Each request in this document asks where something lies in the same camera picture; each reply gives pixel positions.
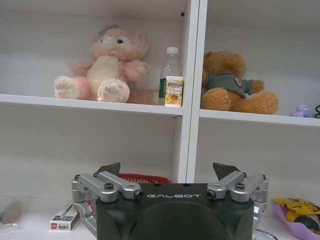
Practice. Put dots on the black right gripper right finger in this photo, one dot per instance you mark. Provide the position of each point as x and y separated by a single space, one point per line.
237 186

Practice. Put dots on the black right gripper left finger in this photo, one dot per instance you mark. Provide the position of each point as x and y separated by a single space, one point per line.
100 186

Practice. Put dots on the red plastic basket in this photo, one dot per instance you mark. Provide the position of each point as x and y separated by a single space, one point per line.
142 178

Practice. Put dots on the small white red box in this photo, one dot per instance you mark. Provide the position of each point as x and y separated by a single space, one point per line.
62 218

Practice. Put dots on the yellow snack packet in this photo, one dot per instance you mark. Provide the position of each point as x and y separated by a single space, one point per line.
297 206

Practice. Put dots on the purple plastic tray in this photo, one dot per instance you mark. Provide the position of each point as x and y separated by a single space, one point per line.
295 223

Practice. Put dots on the dark round object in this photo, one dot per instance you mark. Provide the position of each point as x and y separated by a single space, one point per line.
305 221

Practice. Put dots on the clear plastic packet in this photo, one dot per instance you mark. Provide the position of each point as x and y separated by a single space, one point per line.
11 212

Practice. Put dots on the small purple duck figure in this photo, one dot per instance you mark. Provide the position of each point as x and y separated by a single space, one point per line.
301 110

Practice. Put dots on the brown teddy bear toy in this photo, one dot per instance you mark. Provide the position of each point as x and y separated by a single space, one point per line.
228 82

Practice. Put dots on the yellow drink carton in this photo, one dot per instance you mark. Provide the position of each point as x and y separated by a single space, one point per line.
174 91

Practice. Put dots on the white shelf unit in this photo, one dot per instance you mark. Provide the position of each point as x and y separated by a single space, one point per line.
160 82

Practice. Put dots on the pink plush rabbit toy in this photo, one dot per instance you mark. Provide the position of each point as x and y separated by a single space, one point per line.
106 66

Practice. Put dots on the clear plastic water bottle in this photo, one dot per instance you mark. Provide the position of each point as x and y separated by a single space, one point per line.
170 70

